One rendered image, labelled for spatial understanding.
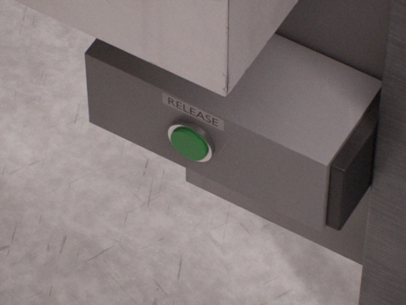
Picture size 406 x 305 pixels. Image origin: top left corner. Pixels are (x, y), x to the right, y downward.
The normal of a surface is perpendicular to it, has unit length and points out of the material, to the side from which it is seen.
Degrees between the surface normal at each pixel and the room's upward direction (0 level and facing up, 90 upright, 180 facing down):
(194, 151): 90
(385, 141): 90
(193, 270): 0
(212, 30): 90
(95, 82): 90
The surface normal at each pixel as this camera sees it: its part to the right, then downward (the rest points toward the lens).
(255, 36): 0.86, 0.40
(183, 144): -0.51, 0.69
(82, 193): 0.00, -0.60
